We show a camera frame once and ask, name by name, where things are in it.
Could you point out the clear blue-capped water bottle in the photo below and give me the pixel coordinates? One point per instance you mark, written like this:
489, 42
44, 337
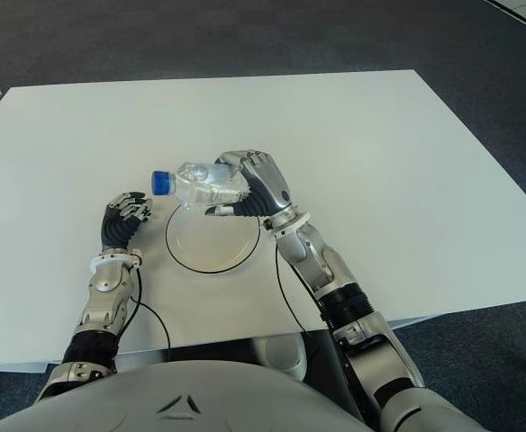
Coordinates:
204, 182

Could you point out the grey robot torso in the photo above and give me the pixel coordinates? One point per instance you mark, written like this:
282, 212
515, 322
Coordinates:
182, 396

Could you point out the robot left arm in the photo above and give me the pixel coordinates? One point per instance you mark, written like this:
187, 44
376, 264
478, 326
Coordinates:
103, 292

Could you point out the glossy white robot leg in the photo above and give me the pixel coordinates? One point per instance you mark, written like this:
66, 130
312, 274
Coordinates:
285, 355

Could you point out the white black-rimmed plate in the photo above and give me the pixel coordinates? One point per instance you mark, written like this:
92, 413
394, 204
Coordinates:
213, 245

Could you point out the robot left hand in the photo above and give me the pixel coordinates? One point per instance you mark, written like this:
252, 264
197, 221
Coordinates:
115, 229

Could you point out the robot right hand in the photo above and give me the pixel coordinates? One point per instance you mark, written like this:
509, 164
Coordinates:
269, 184

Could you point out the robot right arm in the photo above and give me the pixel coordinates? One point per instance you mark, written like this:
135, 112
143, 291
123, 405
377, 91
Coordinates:
362, 333

